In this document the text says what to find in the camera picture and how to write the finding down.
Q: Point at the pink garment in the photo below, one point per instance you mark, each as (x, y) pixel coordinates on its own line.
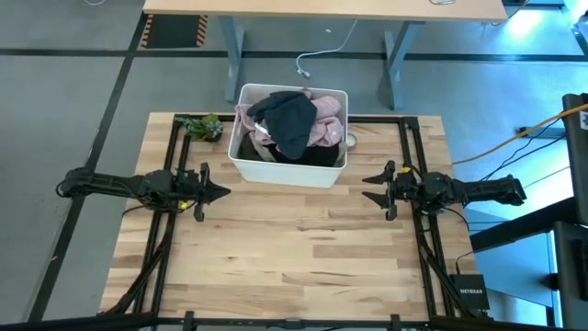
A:
(328, 124)

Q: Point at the black aluminium table frame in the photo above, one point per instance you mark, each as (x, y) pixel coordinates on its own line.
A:
(173, 248)

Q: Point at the black hazard-striped floor mat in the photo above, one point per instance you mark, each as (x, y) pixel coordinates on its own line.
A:
(174, 31)

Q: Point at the navy blue garment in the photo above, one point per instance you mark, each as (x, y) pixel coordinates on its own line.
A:
(289, 122)

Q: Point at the black diagonal support beam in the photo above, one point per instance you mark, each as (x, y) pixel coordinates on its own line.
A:
(523, 225)

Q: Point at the small potted succulent plant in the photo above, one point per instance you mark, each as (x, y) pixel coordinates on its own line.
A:
(204, 127)

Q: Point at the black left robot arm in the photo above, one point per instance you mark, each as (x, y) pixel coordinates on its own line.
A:
(105, 186)

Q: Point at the black equipment rack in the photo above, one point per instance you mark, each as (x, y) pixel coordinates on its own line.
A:
(578, 156)

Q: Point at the wooden desk grey legs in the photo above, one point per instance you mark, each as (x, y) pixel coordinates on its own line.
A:
(321, 8)

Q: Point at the small round tape roll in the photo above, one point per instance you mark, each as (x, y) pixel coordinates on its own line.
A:
(352, 140)

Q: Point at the white plastic bin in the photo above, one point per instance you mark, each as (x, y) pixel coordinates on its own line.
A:
(285, 177)

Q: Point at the khaki shorts black waistband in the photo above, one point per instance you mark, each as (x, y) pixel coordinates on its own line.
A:
(264, 149)

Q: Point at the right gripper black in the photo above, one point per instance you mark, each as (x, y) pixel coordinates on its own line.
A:
(406, 188)

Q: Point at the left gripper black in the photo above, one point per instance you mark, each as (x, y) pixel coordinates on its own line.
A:
(190, 186)

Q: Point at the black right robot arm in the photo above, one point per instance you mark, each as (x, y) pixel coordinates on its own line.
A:
(482, 190)

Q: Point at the dark olive garment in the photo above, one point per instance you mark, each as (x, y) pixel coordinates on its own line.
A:
(245, 149)

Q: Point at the black Netgear network switch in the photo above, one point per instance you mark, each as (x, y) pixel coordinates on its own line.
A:
(469, 292)

